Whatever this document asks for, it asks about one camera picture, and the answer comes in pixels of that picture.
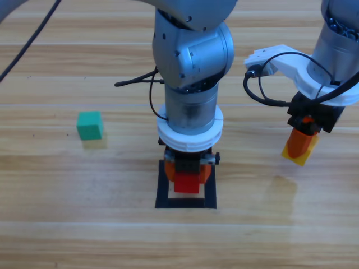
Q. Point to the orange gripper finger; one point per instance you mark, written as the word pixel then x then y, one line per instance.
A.
pixel 170 171
pixel 205 172
pixel 298 143

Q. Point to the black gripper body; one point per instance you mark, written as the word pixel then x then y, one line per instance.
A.
pixel 187 164
pixel 325 115

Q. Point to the yellow cube block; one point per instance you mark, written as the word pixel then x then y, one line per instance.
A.
pixel 310 152

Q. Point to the red cube block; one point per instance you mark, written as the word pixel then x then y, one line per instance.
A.
pixel 186 183

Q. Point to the green cube block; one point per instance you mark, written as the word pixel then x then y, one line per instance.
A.
pixel 89 126

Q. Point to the black tape square outline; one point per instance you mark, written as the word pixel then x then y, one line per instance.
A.
pixel 162 193

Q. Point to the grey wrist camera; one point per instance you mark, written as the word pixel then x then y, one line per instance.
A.
pixel 253 71

